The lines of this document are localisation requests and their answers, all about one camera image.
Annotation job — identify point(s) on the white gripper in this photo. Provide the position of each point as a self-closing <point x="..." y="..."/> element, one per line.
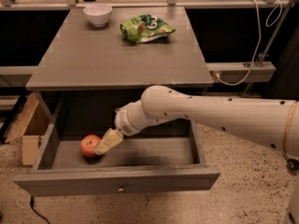
<point x="121" y="122"/>

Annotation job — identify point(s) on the grey cabinet counter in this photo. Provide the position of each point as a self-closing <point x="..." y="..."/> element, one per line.
<point x="86" y="64"/>

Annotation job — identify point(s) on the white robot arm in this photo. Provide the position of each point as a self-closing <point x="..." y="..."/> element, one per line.
<point x="267" y="122"/>

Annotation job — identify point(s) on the white ceramic bowl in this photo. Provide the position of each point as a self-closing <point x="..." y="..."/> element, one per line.
<point x="98" y="14"/>

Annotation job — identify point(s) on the green chip bag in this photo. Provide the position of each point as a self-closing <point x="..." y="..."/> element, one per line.
<point x="145" y="28"/>

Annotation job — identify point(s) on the grey open top drawer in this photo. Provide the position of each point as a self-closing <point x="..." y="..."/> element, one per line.
<point x="168" y="157"/>

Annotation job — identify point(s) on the red apple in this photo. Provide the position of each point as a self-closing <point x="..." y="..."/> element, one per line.
<point x="88" y="145"/>

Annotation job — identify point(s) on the wooden box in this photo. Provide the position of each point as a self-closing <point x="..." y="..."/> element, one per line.
<point x="29" y="125"/>

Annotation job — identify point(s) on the metal drawer knob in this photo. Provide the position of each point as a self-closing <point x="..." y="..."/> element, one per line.
<point x="121" y="189"/>

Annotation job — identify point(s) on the grey metal rail frame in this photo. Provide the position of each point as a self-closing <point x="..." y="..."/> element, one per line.
<point x="220" y="72"/>

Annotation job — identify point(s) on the black caster wheel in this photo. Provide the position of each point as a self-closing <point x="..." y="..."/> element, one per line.
<point x="292" y="164"/>

